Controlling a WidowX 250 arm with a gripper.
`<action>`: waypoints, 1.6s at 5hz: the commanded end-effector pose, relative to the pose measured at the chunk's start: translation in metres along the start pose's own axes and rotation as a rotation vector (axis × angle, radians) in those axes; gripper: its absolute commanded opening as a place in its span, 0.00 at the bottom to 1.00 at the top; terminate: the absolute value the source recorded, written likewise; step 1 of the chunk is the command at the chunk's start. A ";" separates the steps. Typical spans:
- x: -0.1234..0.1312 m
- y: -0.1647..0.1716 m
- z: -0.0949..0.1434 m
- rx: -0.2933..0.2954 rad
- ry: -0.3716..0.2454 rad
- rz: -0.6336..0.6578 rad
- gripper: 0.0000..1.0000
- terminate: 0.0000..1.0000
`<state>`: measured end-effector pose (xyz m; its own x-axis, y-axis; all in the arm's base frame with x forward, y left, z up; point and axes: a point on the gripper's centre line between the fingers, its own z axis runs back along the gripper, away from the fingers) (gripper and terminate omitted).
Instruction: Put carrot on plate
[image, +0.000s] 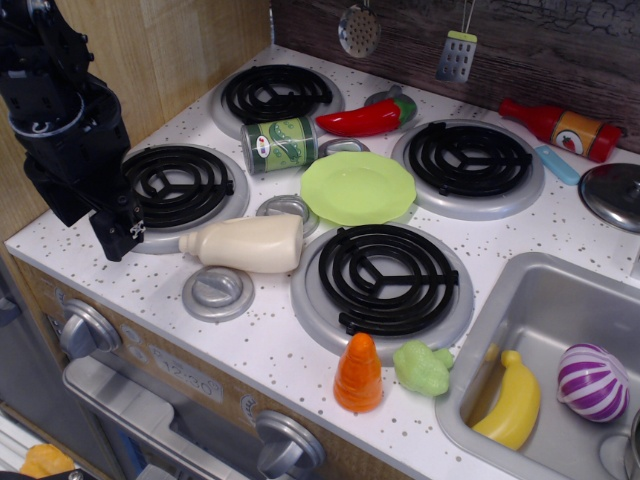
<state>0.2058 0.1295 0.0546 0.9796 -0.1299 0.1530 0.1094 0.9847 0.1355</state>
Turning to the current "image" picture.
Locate rear silver stovetop knob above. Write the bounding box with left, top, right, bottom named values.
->
left=364, top=85, right=417, bottom=123

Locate black burner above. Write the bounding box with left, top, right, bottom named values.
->
left=391, top=119, right=545, bottom=221
left=291, top=224, right=474, bottom=366
left=122, top=144, right=250, bottom=254
left=211, top=64, right=345, bottom=140

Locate silver stovetop knob behind plate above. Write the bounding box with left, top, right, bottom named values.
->
left=318, top=138, right=370, bottom=158

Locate front left black burner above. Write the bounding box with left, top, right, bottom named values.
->
left=122, top=144, right=250, bottom=254

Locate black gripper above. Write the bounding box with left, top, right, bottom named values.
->
left=10, top=75, right=145, bottom=262

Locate green toy broccoli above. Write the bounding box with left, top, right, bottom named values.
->
left=393, top=340, right=454, bottom=397

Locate front silver stovetop knob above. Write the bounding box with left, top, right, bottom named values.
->
left=182, top=266, right=255, bottom=323

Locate silver oven door handle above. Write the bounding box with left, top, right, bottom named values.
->
left=62, top=357, right=245, bottom=479

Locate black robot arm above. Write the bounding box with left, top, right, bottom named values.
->
left=1, top=1, right=145, bottom=261

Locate back right black burner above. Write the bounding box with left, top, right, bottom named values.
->
left=391, top=119, right=545, bottom=221

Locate orange toy on floor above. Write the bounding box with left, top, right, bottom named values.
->
left=19, top=444, right=75, bottom=479

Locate middle silver stovetop knob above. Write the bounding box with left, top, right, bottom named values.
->
left=256, top=195, right=319, bottom=238

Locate back left black burner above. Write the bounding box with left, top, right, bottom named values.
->
left=211, top=64, right=345, bottom=140

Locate silver pot lid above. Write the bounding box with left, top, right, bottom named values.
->
left=578, top=163, right=639, bottom=234

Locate yellow toy banana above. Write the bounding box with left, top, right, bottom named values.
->
left=472, top=350, right=541, bottom=450

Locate green peas toy can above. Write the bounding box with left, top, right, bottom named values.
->
left=240, top=117, right=318, bottom=175

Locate front right black burner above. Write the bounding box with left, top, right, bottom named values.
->
left=291, top=224, right=474, bottom=366

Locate silver sink basin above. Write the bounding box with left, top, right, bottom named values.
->
left=436, top=253, right=639, bottom=479

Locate orange toy carrot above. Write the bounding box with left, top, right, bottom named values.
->
left=333, top=333, right=383, bottom=413

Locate cream toy bottle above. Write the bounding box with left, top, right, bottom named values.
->
left=178, top=214, right=303, bottom=274

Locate hanging toy spatula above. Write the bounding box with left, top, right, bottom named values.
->
left=435, top=1, right=478, bottom=83

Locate right silver oven knob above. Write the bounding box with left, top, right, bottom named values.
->
left=255, top=410, right=326, bottom=479

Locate silver oven knob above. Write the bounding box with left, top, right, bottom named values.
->
left=60, top=299, right=122, bottom=360
left=255, top=410, right=326, bottom=479

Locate hanging silver strainer spoon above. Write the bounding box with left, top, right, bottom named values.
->
left=338, top=1, right=381, bottom=59

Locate blue toy knife handle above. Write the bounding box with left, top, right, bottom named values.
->
left=534, top=146, right=581, bottom=186

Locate light green plastic plate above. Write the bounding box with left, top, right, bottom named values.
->
left=300, top=152, right=416, bottom=226

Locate purple white toy onion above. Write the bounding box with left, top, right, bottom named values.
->
left=556, top=343, right=630, bottom=423

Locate left silver oven knob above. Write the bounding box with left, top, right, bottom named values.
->
left=60, top=299, right=122, bottom=360

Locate red toy chili pepper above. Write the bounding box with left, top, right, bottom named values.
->
left=315, top=98, right=417, bottom=137

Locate red toy ketchup bottle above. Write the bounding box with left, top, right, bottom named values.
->
left=498, top=98, right=622, bottom=163

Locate silver pot in sink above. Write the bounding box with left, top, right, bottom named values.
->
left=624, top=411, right=640, bottom=480

